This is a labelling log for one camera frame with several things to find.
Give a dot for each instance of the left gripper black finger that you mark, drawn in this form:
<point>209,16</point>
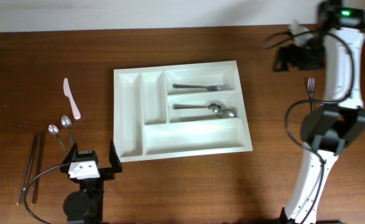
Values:
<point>114,159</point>
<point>71,156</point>

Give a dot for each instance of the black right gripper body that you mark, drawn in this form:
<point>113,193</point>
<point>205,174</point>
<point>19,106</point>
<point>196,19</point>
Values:
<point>311,56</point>

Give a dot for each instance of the steel fork packed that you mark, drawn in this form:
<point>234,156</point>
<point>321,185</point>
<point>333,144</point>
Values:
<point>311,92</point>
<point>206,87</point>

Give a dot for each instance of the steel tongs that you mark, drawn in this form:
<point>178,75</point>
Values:
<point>33,165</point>

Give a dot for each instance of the steel tablespoon packed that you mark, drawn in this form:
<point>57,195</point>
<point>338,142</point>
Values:
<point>213,106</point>
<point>223,114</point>

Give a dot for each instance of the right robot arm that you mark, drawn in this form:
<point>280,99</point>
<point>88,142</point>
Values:
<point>339,118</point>

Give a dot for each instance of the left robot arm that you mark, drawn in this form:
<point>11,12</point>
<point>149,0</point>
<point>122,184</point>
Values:
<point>86,204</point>

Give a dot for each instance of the steel teaspoon left one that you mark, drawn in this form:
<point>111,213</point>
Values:
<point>54,131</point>

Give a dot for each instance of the steel teaspoon one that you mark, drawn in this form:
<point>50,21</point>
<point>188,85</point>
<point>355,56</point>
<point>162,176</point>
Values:
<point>66,122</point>
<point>54,131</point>

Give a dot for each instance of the steel teaspoon right one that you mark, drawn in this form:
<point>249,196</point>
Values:
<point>66,122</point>

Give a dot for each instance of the pink plastic knife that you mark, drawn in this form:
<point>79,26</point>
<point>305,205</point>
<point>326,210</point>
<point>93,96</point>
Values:
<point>67,92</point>

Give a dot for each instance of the white plastic cutlery tray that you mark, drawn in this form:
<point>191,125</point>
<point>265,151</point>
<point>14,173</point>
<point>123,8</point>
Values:
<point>147,128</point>

